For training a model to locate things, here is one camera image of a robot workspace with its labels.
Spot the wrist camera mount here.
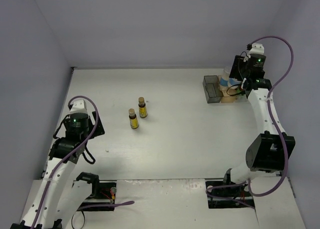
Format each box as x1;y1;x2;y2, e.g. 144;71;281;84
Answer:
68;99;88;114
247;42;265;55

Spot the rear yellow label bottle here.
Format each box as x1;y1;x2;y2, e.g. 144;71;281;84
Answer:
138;96;148;118

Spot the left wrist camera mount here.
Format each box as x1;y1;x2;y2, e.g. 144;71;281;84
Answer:
68;99;88;114

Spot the yellow label bottle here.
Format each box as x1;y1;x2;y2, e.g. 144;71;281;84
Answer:
138;96;148;118
128;108;139;129

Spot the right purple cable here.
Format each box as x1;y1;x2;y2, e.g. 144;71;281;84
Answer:
205;35;295;197

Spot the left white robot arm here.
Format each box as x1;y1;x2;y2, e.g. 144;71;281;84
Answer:
11;109;105;229

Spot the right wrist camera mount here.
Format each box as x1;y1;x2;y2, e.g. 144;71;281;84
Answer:
247;42;265;55

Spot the amber plastic bin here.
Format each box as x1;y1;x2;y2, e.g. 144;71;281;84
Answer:
218;75;237;103

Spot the front yellow label bottle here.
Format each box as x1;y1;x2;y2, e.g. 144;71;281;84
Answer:
128;108;139;129

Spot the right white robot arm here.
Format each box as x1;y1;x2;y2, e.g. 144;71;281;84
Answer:
221;53;296;195

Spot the clear plastic bin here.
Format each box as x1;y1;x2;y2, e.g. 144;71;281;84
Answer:
235;93;248;103

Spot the purple cable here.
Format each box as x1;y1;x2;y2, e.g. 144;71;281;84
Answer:
205;35;295;197
32;95;135;227

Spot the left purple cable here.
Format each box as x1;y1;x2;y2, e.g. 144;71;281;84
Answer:
32;95;135;227

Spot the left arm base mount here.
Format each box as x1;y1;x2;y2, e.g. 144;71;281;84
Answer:
74;172;117;212

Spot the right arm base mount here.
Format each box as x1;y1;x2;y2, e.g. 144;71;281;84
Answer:
205;169;255;209

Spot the white granule jar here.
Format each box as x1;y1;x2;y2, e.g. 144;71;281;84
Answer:
227;77;242;90
219;66;232;90

